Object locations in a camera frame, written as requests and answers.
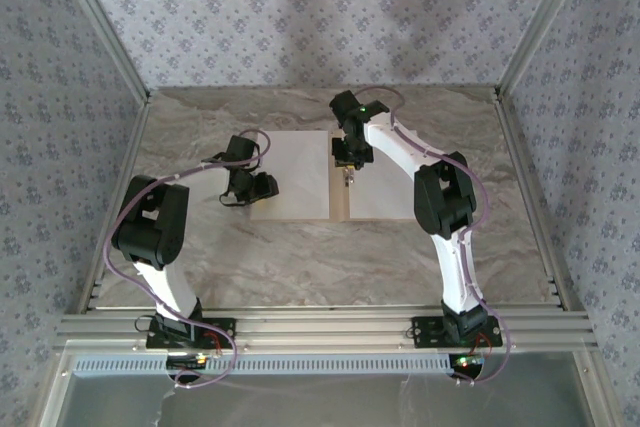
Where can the metal folder clip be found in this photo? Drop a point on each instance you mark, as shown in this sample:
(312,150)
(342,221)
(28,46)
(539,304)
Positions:
(349,178)

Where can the white paper sheet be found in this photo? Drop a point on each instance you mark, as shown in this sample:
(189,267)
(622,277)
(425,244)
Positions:
(295,172)
(380,197)

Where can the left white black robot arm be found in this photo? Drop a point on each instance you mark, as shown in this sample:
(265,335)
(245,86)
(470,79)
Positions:
(150,227)

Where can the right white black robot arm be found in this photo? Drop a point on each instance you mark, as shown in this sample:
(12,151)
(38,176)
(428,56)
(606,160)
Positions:
(445,197)

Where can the small circuit board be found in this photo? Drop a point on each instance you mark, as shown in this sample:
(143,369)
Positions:
(467,361)
(187,361)

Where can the grey metal panel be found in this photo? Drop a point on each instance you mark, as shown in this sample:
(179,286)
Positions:
(325,402)

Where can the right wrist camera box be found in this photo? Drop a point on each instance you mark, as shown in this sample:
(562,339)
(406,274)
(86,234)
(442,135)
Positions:
(344,104)

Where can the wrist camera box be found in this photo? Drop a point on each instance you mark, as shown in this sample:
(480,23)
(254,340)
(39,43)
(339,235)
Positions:
(241,148)
(344,104)

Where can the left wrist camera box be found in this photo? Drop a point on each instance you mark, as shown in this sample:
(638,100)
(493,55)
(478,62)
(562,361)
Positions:
(241,148)

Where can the left aluminium side rail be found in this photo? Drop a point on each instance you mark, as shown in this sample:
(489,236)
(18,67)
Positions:
(120,157)

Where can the aluminium side rail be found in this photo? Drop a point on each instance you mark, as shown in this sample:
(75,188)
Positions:
(120,157)
(522,167)

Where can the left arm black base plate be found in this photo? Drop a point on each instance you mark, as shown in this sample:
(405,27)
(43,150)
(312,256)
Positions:
(220,327)

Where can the wide aluminium frame rail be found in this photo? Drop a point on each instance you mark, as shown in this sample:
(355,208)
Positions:
(325,327)

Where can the right aluminium side rail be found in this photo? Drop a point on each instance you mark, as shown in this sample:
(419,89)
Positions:
(522,167)

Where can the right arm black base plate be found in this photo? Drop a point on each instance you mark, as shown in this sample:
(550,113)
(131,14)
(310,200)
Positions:
(425,332)

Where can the right aluminium frame post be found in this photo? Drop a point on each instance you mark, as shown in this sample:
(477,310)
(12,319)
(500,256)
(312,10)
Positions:
(543,22)

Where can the aluminium frame post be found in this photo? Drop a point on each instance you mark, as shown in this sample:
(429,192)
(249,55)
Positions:
(543,22)
(102,22)

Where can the left aluminium frame post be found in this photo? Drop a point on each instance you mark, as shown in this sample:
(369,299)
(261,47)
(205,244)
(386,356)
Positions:
(102,22)

